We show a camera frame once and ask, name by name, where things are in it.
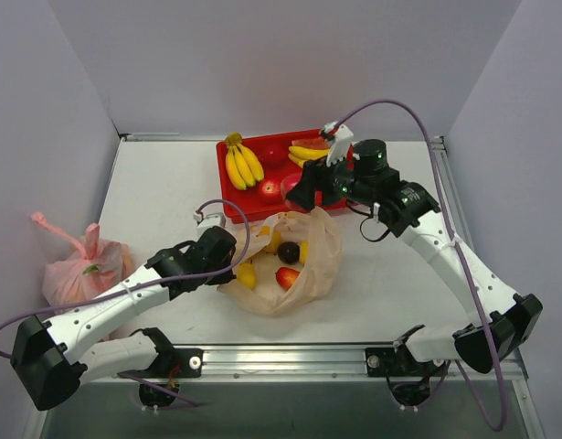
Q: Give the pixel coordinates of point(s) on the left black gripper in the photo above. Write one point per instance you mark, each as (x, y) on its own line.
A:
(227, 258)

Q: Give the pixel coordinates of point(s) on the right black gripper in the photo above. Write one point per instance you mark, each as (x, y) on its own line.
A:
(314, 178)

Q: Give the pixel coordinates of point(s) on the yellow lemon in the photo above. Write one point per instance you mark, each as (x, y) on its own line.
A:
(246, 275)

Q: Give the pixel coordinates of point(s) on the yellow pear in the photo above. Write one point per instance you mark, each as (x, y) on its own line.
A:
(277, 240)

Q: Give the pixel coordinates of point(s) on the dark purple plum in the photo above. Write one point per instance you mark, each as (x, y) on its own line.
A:
(289, 252)

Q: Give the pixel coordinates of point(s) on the red yellow mango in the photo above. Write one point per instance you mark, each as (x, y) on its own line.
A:
(286, 277)

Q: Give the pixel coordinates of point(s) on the orange plastic bag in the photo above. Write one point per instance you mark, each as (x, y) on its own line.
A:
(317, 276)

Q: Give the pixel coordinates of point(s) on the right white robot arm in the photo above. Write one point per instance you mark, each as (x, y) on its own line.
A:
(501, 319)

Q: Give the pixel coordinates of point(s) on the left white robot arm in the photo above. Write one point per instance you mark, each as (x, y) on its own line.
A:
(54, 357)

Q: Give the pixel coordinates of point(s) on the pink plastic bag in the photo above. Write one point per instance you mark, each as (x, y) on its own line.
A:
(93, 266)

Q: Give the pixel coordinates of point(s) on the right yellow banana bunch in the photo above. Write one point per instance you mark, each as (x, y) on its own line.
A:
(299, 154)

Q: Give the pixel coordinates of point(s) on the yellow banana bunch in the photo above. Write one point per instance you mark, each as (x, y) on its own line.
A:
(299, 154)
(242, 165)

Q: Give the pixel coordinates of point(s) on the watermelon slice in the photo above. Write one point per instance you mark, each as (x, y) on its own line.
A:
(316, 143)

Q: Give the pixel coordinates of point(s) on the dark red apple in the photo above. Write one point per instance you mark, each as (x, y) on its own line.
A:
(273, 156)

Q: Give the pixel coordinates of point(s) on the red plastic tray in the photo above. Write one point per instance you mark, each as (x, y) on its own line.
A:
(249, 200)

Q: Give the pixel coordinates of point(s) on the left yellow banana bunch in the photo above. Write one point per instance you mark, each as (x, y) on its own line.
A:
(242, 165)

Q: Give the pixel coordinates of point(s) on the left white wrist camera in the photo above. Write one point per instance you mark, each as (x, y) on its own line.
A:
(206, 221)

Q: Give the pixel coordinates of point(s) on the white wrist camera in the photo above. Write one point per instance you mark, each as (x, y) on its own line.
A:
(206, 221)
(339, 137)

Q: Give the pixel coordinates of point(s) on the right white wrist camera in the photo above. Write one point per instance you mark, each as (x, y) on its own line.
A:
(339, 137)

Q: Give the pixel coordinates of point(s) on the aluminium mounting rail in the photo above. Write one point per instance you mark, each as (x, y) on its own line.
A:
(280, 361)

